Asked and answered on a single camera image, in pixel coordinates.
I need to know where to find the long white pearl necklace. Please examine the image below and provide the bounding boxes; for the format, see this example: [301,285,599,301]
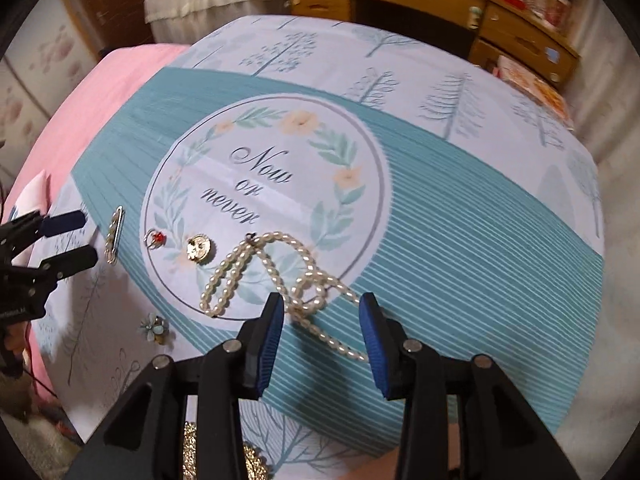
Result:
[198,231,371,365]

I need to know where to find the pearl bar hair clip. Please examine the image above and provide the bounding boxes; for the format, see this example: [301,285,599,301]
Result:
[104,206,125,264]

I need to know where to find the pink blanket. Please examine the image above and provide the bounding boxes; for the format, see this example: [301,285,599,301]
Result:
[0,42,191,406]

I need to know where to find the flower bee brooch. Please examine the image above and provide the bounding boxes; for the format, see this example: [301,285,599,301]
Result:
[138,313,169,346]

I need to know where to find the gold comb hair crown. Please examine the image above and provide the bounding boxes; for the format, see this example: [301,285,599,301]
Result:
[182,422,271,479]

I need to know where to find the gold round pendant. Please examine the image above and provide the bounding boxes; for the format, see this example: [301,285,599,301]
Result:
[186,234,213,263]

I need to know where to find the brown wooden door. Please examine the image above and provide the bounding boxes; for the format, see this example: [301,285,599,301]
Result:
[67,0,156,59]

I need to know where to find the tree print teal tablecloth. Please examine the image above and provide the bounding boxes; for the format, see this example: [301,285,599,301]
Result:
[35,16,603,479]

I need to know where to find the wooden desk with drawers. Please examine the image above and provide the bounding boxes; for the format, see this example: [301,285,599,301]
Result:
[288,0,579,89]

